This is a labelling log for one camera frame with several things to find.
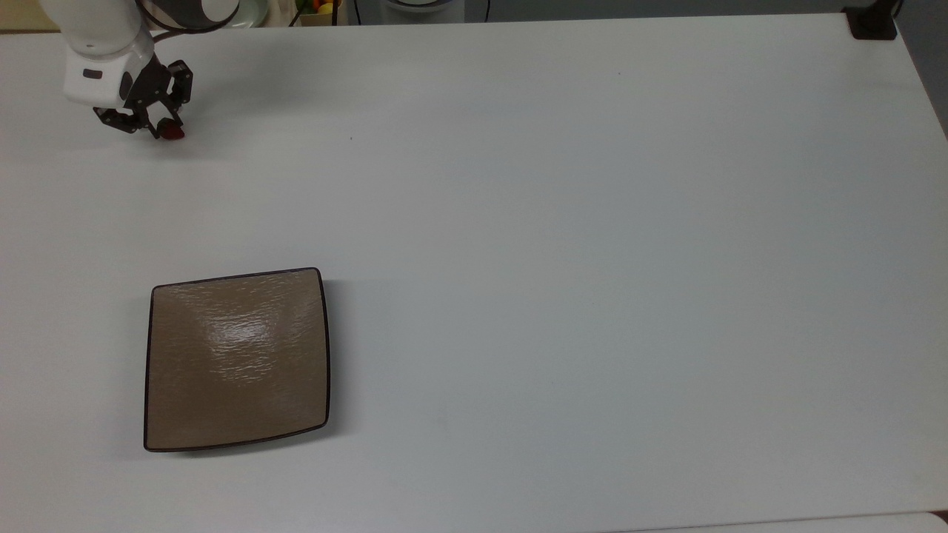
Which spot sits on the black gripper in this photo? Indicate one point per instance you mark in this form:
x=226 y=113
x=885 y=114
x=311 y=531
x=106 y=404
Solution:
x=148 y=85

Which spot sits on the red strawberry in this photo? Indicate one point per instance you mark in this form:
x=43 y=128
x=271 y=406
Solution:
x=173 y=132

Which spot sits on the pale green round plate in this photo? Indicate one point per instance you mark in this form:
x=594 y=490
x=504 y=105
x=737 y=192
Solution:
x=255 y=10

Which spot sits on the square brown ceramic plate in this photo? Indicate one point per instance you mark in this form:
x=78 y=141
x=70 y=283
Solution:
x=237 y=359

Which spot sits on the box of colourful fruit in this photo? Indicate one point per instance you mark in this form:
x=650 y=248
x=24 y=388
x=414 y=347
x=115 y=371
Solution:
x=318 y=10

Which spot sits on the white round appliance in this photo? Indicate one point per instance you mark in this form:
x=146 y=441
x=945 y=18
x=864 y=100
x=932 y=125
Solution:
x=422 y=9

